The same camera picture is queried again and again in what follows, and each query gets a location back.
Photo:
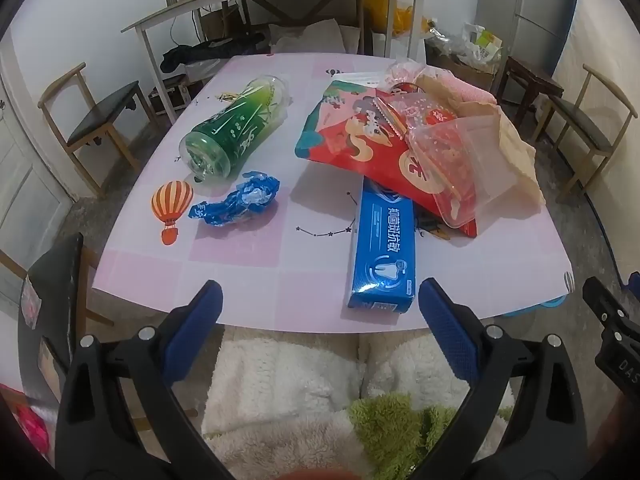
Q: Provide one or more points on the black padded chair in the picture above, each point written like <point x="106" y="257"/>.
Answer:
<point x="55" y="280"/>

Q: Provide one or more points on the blue toothpaste box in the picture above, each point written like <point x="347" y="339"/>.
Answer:
<point x="382" y="245"/>

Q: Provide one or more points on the green plastic bottle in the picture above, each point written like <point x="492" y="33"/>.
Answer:
<point x="230" y="125"/>

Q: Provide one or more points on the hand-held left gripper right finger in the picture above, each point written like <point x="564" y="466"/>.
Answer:
<point x="445" y="320"/>

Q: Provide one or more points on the yellow plastic bag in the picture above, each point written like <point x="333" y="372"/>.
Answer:
<point x="395" y="15"/>

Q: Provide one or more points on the white and green fluffy clothing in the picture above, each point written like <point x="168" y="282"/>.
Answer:
<point x="280" y="375"/>

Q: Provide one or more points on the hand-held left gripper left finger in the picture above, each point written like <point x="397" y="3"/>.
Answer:
<point x="200" y="320"/>

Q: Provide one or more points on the grey refrigerator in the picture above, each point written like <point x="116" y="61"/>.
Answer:
<point x="530" y="10"/>

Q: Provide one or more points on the white plastic bags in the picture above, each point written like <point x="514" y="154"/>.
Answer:
<point x="475" y="42"/>

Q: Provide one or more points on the dark wooden stool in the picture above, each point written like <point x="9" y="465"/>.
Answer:
<point x="530" y="72"/>

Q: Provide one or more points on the black cloth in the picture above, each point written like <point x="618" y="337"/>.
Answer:
<point x="210" y="50"/>

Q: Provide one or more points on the clear plastic container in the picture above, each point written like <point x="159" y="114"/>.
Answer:
<point x="470" y="160"/>

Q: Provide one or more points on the small cardboard box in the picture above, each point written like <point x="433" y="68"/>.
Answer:
<point x="217" y="25"/>

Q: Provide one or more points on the clear zip bag red print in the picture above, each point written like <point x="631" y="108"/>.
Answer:
<point x="425" y="110"/>

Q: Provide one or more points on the white pillow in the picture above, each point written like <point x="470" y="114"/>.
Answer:
<point x="310" y="35"/>

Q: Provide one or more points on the large cardboard box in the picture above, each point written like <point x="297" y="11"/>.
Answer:
<point x="465" y="72"/>

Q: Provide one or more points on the blue wrapper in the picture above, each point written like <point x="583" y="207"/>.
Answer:
<point x="235" y="205"/>

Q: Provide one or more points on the white door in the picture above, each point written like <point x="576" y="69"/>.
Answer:
<point x="25" y="185"/>

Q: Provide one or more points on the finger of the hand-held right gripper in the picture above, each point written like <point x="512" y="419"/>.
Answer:
<point x="602" y="300"/>

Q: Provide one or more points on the pink cloth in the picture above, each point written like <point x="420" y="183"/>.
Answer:
<point x="25" y="420"/>

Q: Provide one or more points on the wooden chair dark seat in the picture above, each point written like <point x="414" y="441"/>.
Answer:
<point x="580" y="115"/>
<point x="100" y="115"/>

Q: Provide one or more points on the red snack bag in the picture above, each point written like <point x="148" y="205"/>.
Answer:
<point x="350" y="130"/>

